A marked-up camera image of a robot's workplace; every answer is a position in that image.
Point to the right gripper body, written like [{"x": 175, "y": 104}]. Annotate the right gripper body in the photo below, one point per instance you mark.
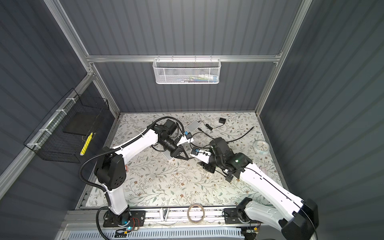
[{"x": 210, "y": 165}]

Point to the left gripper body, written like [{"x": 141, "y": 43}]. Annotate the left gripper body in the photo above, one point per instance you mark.
[{"x": 177, "y": 151}]

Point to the white network switch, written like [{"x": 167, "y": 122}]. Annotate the white network switch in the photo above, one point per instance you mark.
[
  {"x": 194, "y": 125},
  {"x": 168, "y": 156}
]

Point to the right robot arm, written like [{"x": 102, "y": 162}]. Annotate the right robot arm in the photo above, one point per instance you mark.
[{"x": 295, "y": 218}]

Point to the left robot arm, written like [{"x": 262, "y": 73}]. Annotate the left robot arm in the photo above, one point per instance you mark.
[{"x": 112, "y": 165}]

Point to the clear tape roll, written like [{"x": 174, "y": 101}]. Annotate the clear tape roll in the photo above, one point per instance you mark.
[{"x": 196, "y": 214}]

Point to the white round timer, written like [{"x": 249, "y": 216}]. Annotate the white round timer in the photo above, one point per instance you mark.
[{"x": 261, "y": 147}]

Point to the yellow striped marker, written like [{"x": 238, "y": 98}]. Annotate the yellow striped marker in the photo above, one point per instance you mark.
[{"x": 86, "y": 144}]

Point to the black foam pad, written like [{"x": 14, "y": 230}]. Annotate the black foam pad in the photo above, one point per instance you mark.
[{"x": 82, "y": 124}]

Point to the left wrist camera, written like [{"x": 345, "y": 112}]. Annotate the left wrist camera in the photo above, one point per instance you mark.
[{"x": 186, "y": 138}]

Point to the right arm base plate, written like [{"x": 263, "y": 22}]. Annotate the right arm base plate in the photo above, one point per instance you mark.
[{"x": 235, "y": 216}]

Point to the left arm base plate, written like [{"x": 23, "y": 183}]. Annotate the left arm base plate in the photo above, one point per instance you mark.
[{"x": 126, "y": 219}]

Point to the white wire mesh basket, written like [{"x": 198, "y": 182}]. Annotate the white wire mesh basket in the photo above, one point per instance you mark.
[{"x": 183, "y": 72}]

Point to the black wire basket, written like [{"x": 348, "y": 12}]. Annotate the black wire basket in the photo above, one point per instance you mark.
[{"x": 67, "y": 134}]

